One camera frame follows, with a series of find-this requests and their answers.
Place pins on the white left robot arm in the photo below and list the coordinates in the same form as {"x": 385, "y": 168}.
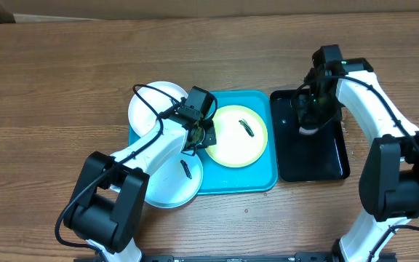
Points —
{"x": 107, "y": 201}

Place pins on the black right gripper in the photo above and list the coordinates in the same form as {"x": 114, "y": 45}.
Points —
{"x": 310, "y": 117}

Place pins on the yellow plate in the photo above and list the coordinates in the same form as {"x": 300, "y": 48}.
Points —
{"x": 241, "y": 137}

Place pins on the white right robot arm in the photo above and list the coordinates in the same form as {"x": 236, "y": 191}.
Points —
{"x": 389, "y": 184}

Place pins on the white plate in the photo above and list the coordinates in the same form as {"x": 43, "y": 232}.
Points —
{"x": 141, "y": 117}

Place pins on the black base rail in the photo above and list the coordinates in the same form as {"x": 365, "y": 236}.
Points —
{"x": 298, "y": 257}

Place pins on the light blue plate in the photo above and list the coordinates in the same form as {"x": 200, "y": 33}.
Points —
{"x": 176, "y": 182}

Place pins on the green white sponge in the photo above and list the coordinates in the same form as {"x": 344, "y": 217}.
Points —
{"x": 305, "y": 131}

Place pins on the black rectangular tray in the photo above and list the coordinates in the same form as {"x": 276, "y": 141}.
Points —
{"x": 321, "y": 156}

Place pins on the teal plastic tray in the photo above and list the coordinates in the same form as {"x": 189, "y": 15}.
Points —
{"x": 261, "y": 175}

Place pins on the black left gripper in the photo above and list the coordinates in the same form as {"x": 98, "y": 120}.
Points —
{"x": 209, "y": 138}

